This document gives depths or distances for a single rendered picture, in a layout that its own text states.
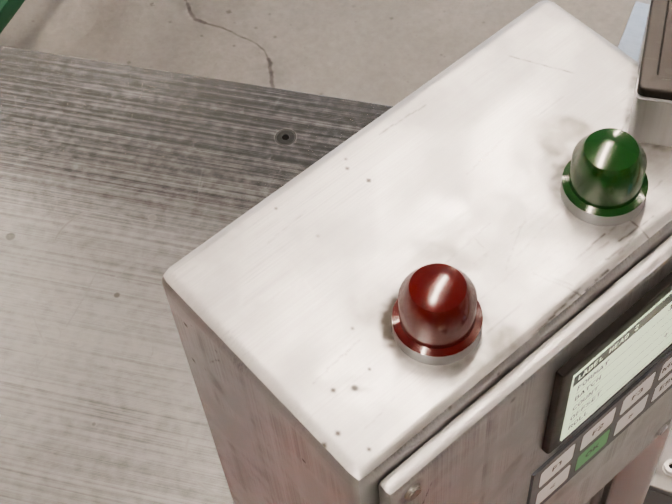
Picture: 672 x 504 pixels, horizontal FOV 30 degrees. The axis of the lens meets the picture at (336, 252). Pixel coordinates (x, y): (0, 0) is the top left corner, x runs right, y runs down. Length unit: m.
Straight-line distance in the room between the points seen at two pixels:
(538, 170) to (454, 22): 2.09
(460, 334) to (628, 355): 0.08
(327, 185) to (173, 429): 0.71
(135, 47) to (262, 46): 0.25
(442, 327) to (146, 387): 0.78
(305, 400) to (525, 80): 0.13
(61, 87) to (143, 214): 0.19
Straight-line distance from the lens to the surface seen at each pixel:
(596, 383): 0.41
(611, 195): 0.38
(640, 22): 1.35
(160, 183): 1.22
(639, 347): 0.42
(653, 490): 0.99
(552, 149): 0.40
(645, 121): 0.40
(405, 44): 2.44
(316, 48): 2.45
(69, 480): 1.08
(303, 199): 0.39
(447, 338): 0.35
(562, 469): 0.46
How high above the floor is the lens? 1.79
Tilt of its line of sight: 56 degrees down
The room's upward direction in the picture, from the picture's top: 6 degrees counter-clockwise
